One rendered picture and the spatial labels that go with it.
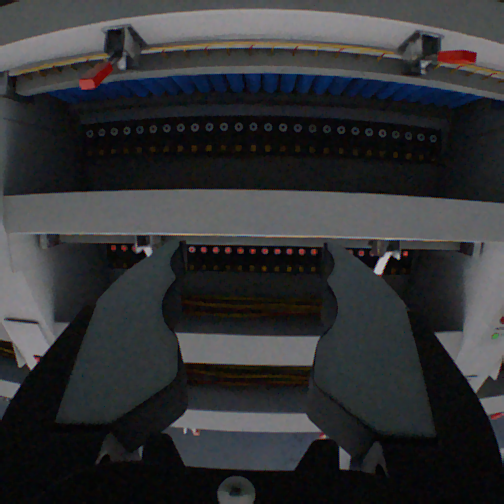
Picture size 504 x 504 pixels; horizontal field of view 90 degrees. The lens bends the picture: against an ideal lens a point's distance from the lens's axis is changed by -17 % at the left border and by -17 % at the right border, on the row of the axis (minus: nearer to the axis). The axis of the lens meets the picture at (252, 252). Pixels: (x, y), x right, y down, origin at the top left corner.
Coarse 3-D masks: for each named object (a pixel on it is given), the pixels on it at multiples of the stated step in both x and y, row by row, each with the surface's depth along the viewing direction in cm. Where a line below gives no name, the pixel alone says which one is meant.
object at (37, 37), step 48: (48, 0) 20; (96, 0) 20; (144, 0) 20; (192, 0) 20; (240, 0) 20; (288, 0) 20; (336, 0) 19; (384, 0) 19; (432, 0) 19; (480, 0) 18; (0, 48) 21; (48, 48) 23; (96, 48) 25; (480, 48) 21; (0, 96) 27; (48, 96) 35
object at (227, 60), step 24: (168, 48) 24; (216, 48) 26; (240, 48) 26; (264, 48) 26; (288, 48) 26; (360, 48) 24; (48, 72) 27; (72, 72) 27; (120, 72) 27; (144, 72) 27; (168, 72) 27; (192, 72) 27; (216, 72) 28; (240, 72) 28; (264, 72) 28; (288, 72) 27; (312, 72) 27; (336, 72) 27; (360, 72) 26; (384, 72) 26; (432, 72) 25; (456, 72) 25
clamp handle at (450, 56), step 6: (438, 54) 19; (444, 54) 18; (450, 54) 17; (456, 54) 17; (462, 54) 16; (468, 54) 16; (474, 54) 16; (420, 60) 22; (426, 60) 21; (432, 60) 21; (438, 60) 19; (444, 60) 18; (450, 60) 18; (456, 60) 17; (462, 60) 16; (468, 60) 16; (474, 60) 16; (420, 66) 22; (426, 66) 22; (426, 72) 22
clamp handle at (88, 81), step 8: (112, 56) 22; (120, 56) 22; (104, 64) 20; (112, 64) 21; (120, 64) 23; (88, 72) 19; (96, 72) 19; (104, 72) 20; (80, 80) 18; (88, 80) 18; (96, 80) 19; (88, 88) 19
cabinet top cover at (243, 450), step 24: (0, 408) 69; (168, 432) 70; (216, 432) 71; (240, 432) 71; (264, 432) 71; (288, 432) 71; (312, 432) 71; (192, 456) 65; (216, 456) 65; (240, 456) 65; (264, 456) 65; (288, 456) 65
